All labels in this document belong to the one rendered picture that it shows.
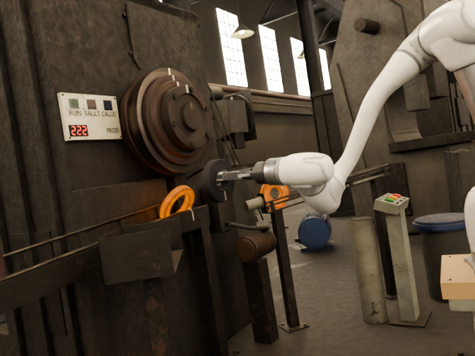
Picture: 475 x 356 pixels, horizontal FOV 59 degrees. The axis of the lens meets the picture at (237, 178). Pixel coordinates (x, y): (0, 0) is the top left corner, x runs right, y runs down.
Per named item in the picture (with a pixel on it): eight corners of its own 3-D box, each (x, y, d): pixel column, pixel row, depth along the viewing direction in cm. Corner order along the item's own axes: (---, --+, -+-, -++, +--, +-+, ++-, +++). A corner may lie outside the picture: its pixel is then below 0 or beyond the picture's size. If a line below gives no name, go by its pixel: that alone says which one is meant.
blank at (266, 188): (272, 214, 218) (275, 215, 215) (254, 192, 215) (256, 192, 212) (291, 194, 223) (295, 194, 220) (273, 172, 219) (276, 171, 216)
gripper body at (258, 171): (263, 185, 133) (239, 186, 138) (276, 182, 140) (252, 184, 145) (261, 162, 132) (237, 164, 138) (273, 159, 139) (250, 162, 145)
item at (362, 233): (360, 323, 210) (345, 221, 209) (367, 314, 220) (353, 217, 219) (384, 325, 203) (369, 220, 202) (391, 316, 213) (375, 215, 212)
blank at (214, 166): (196, 164, 141) (204, 163, 139) (223, 155, 154) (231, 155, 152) (205, 208, 144) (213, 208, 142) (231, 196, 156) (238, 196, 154)
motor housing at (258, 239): (248, 345, 205) (231, 237, 204) (270, 327, 223) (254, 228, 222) (271, 347, 197) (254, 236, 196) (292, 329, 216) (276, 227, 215)
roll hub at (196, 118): (166, 151, 173) (155, 84, 172) (207, 148, 196) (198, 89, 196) (176, 149, 170) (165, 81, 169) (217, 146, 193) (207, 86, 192)
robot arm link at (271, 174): (292, 184, 137) (276, 184, 140) (289, 155, 137) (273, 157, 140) (279, 187, 130) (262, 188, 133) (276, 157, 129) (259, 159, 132)
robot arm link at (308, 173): (273, 176, 127) (291, 198, 136) (321, 173, 118) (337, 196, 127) (280, 147, 132) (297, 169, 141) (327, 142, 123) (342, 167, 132)
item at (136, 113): (136, 179, 171) (117, 65, 170) (206, 169, 210) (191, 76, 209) (146, 177, 167) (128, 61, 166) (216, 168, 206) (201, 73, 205)
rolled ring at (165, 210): (192, 180, 178) (186, 176, 179) (160, 208, 169) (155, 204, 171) (197, 205, 192) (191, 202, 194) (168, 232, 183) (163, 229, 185)
